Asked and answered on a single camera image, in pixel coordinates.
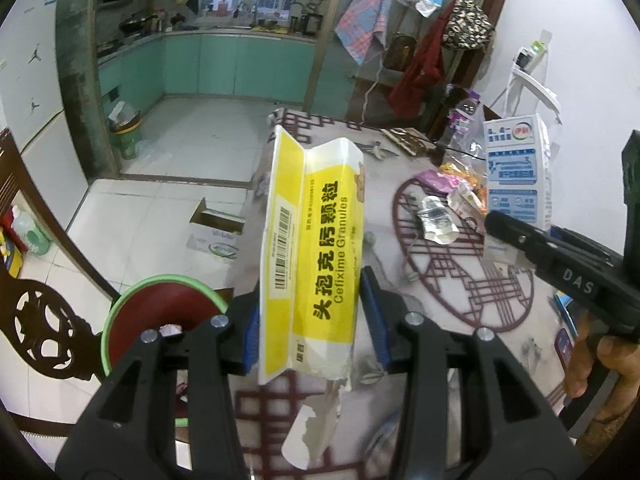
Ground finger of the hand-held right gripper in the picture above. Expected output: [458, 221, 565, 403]
[484, 210, 553, 273]

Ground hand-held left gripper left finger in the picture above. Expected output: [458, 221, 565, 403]
[55, 285, 261, 480]

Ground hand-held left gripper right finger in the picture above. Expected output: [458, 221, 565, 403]
[361, 266, 586, 480]

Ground blue white milk carton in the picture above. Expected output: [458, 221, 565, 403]
[482, 114, 553, 266]

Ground yellow white medicine box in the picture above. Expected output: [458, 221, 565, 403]
[257, 125, 367, 469]

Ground red basin with green rim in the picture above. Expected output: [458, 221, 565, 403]
[101, 274, 228, 428]

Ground green trash can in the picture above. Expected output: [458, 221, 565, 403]
[107, 101, 143, 161]

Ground person's right hand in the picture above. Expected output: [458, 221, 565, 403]
[562, 316, 640, 426]

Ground blue yellow packet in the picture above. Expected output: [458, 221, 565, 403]
[554, 294, 581, 327]

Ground blue card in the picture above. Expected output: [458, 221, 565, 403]
[555, 327, 576, 368]

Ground crumpled silver wrapper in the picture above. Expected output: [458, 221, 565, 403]
[417, 195, 460, 245]

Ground cardboard box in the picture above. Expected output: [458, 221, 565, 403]
[186, 197, 246, 261]

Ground pink packet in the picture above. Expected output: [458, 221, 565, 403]
[412, 169, 453, 196]

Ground plastic bottle with purple label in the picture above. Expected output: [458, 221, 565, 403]
[447, 89, 483, 148]

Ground brown wooden trivet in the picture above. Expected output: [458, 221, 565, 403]
[381, 127, 437, 157]

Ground white desk lamp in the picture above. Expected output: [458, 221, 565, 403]
[502, 67, 563, 126]

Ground red garment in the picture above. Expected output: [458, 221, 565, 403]
[389, 2, 453, 122]

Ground dark carved wooden chair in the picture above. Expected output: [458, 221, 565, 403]
[0, 127, 123, 436]

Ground brown handbag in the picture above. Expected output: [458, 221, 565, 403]
[387, 34, 418, 71]

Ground black patterned bag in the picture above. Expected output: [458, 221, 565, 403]
[442, 0, 496, 52]

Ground green detergent bottle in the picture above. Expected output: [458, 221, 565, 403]
[11, 207, 51, 256]

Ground yellow container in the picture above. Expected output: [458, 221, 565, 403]
[0, 240, 24, 279]

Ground red bottle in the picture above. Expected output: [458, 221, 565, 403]
[0, 210, 21, 242]

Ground teal kitchen cabinets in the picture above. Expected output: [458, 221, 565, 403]
[97, 31, 321, 113]

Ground pink blue plaid towel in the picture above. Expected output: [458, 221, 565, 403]
[334, 0, 398, 66]

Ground black wok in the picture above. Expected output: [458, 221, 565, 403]
[119, 14, 154, 34]

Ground white refrigerator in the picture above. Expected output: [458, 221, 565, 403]
[0, 0, 92, 211]

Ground white wall charger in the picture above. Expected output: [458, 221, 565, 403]
[515, 40, 547, 68]

